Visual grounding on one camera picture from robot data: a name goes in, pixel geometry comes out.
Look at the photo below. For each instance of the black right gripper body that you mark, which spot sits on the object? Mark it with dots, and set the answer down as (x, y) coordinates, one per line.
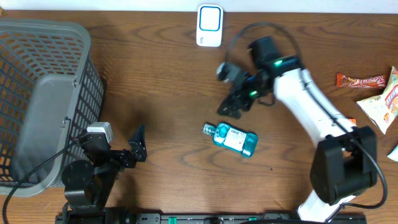
(253, 84)

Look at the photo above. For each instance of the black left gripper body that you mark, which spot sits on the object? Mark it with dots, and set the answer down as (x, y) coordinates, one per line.
(117, 159)

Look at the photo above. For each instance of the teal mouthwash bottle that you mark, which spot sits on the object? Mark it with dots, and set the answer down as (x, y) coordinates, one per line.
(224, 135)

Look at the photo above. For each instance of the yellow snack bag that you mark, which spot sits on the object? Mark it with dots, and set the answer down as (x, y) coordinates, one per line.
(382, 109)

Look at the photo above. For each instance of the light blue wipes pack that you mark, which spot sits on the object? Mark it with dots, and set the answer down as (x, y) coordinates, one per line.
(393, 154)

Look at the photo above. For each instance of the small orange box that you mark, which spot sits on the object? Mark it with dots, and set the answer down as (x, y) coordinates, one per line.
(353, 121)

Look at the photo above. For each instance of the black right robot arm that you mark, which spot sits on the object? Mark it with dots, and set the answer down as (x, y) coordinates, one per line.
(345, 162)

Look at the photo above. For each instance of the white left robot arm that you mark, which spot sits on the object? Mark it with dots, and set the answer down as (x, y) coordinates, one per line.
(88, 183)

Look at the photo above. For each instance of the white barcode scanner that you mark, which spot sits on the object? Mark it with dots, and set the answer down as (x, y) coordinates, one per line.
(209, 25)

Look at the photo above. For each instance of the dark grey plastic basket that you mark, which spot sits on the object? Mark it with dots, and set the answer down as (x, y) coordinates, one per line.
(50, 92)

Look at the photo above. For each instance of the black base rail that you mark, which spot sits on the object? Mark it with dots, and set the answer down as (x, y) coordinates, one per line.
(155, 218)

